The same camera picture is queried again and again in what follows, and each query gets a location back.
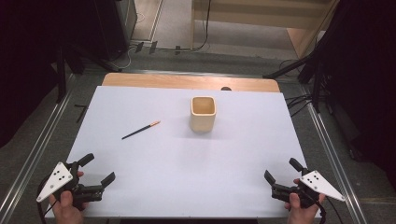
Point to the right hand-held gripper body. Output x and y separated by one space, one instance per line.
320 186

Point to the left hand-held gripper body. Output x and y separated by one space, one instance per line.
56 179

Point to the black pencil with orange end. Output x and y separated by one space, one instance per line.
140 130

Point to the beige square cup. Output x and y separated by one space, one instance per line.
203 119

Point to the person's left hand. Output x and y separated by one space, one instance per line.
66 210

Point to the person's right hand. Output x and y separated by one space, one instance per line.
302 214

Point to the black hex key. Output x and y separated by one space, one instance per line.
82 112

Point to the white table mat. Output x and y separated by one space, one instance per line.
186 174

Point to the black metal stand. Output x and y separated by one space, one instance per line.
316 81
62 74

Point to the dark round table knob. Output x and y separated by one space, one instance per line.
226 89

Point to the wooden table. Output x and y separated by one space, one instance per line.
174 81

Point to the black tape strip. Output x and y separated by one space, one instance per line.
139 47
153 47
177 49

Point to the black cabinet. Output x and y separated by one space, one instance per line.
115 28

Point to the light wooden shelf unit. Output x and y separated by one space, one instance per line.
264 15

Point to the aluminium floor rail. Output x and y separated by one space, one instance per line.
334 161
37 146

